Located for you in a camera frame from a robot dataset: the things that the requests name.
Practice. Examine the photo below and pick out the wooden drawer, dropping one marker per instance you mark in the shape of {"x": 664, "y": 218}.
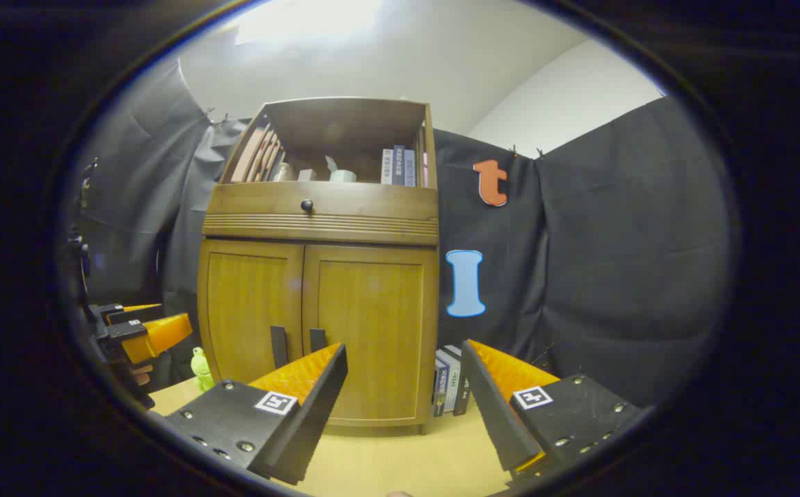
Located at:
{"x": 372, "y": 200}

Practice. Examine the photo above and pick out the wooden double-door shoe cabinet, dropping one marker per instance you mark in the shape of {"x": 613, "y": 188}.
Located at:
{"x": 268, "y": 228}

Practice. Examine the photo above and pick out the wooden shoe cabinet door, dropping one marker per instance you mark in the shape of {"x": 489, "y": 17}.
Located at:
{"x": 248, "y": 304}
{"x": 372, "y": 310}

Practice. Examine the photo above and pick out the light blue shelf book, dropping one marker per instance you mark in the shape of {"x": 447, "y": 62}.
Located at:
{"x": 410, "y": 168}

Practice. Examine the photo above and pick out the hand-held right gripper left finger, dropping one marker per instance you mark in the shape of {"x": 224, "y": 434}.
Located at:
{"x": 310, "y": 421}

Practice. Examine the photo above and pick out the dark blue standing book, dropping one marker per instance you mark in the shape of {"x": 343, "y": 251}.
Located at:
{"x": 439, "y": 390}

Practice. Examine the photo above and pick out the row of pinkish books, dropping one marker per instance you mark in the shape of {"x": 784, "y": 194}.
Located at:
{"x": 255, "y": 159}

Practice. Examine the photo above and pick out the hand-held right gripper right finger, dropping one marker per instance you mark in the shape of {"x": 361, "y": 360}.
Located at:
{"x": 493, "y": 407}

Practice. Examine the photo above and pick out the white standing book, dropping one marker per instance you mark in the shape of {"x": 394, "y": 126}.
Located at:
{"x": 451, "y": 383}

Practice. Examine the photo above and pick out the small grey box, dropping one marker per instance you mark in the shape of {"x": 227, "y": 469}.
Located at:
{"x": 306, "y": 175}

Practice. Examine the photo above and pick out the white shelf book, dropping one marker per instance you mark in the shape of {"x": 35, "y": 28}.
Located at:
{"x": 386, "y": 167}

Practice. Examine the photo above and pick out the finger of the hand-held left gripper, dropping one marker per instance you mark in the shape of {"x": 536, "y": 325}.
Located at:
{"x": 139, "y": 316}
{"x": 161, "y": 335}

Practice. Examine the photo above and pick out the black backdrop cloth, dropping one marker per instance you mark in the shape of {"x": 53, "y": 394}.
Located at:
{"x": 613, "y": 241}

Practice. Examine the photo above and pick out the pink shelf book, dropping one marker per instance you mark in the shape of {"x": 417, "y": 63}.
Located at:
{"x": 424, "y": 170}

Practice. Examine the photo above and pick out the small glass jar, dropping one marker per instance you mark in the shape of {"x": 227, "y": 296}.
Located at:
{"x": 282, "y": 172}

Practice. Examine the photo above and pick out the green frog toy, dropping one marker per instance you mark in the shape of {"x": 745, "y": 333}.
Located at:
{"x": 201, "y": 373}

